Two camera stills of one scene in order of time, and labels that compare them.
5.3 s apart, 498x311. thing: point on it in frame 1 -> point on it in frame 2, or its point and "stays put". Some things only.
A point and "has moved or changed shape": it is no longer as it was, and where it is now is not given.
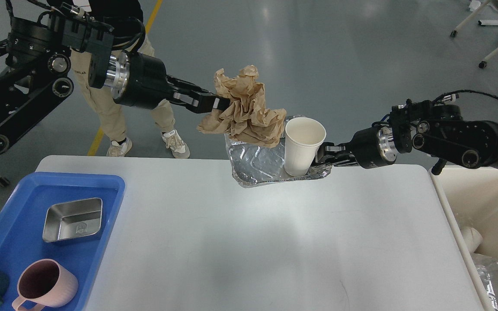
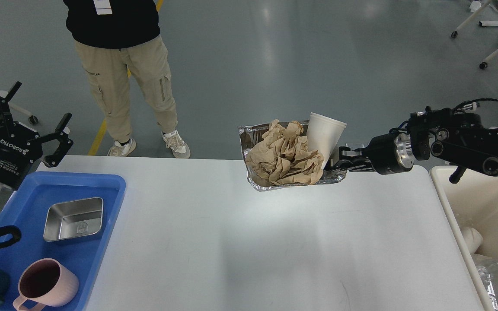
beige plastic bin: (493, 201) stays put
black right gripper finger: (330, 148) -> (345, 153)
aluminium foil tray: (252, 165) -> (250, 133)
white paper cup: (303, 136) has moved or changed shape
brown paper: (247, 119) -> (281, 157)
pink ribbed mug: (46, 282) stays put
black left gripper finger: (197, 103) -> (65, 143)
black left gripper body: (140, 80) -> (8, 151)
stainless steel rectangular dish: (72, 219) stays put
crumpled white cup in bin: (472, 237) stays put
